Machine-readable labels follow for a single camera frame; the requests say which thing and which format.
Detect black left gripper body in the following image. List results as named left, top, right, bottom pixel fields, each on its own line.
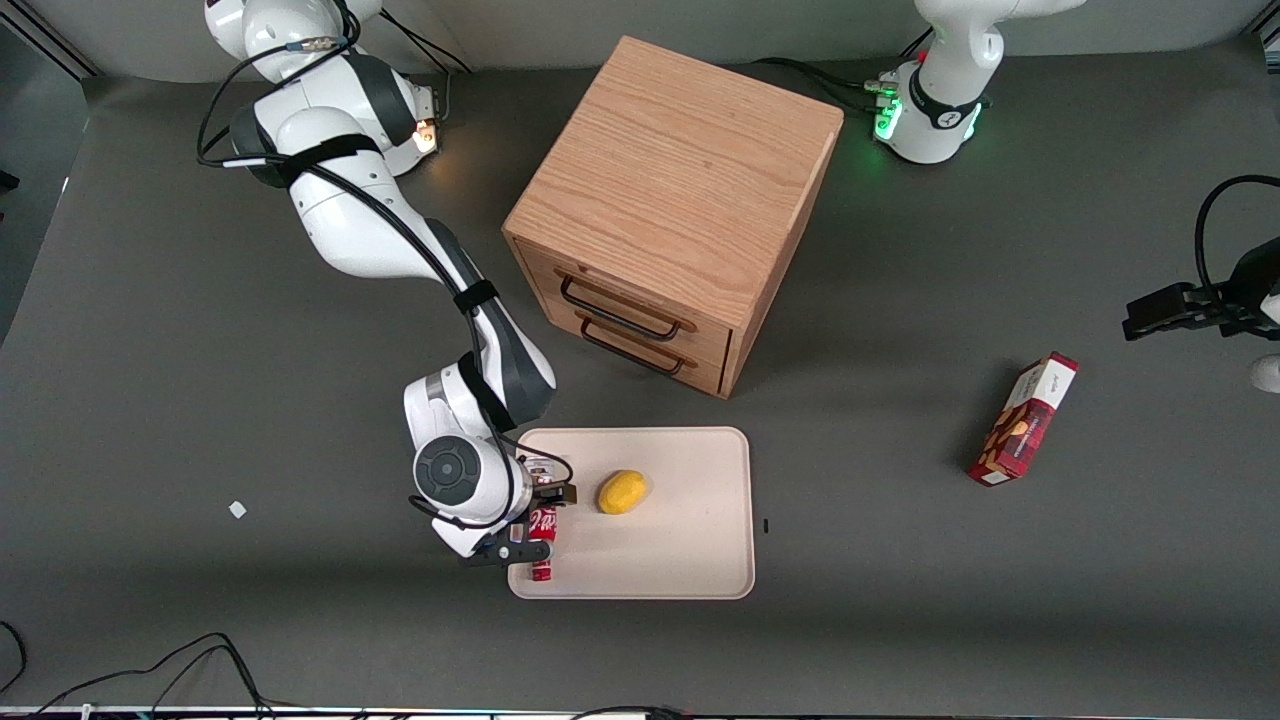
left=1232, top=238, right=1280, bottom=336

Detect red coca-cola aluminium bottle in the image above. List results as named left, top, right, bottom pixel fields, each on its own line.
left=527, top=505, right=558, bottom=583

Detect cream plastic tray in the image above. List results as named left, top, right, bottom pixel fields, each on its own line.
left=507, top=427, right=756, bottom=601

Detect yellow lemon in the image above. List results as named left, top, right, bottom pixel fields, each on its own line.
left=597, top=469, right=649, bottom=516

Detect red tartan shortbread box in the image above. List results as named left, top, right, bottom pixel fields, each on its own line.
left=968, top=352, right=1080, bottom=488

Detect wooden drawer front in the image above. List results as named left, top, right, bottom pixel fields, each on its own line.
left=513, top=240, right=734, bottom=366
left=540, top=295, right=726, bottom=396

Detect wooden drawer cabinet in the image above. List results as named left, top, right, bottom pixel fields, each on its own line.
left=502, top=36, right=844, bottom=400

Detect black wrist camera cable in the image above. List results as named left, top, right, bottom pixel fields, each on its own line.
left=495, top=430, right=576, bottom=486

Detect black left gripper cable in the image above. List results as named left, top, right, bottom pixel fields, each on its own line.
left=1195, top=175, right=1280, bottom=301

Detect black metal drawer handle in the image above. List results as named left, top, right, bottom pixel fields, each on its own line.
left=559, top=275, right=698, bottom=342
left=578, top=318, right=696, bottom=377

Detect black floor cable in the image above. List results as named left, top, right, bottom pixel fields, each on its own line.
left=568, top=704, right=691, bottom=720
left=30, top=632, right=276, bottom=720
left=0, top=620, right=28, bottom=696

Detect black cable along right arm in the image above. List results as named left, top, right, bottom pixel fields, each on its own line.
left=197, top=10, right=521, bottom=471

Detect black left arm base cables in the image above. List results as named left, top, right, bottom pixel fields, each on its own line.
left=755, top=55, right=906, bottom=113

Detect black arm base cables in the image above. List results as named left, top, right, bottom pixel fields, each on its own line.
left=380, top=8, right=473, bottom=76
left=755, top=55, right=906, bottom=113

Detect black right arm base cables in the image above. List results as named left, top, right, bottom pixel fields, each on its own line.
left=380, top=8, right=473, bottom=76

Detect dark metal frame bar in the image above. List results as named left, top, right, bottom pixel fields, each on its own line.
left=0, top=0, right=101, bottom=81

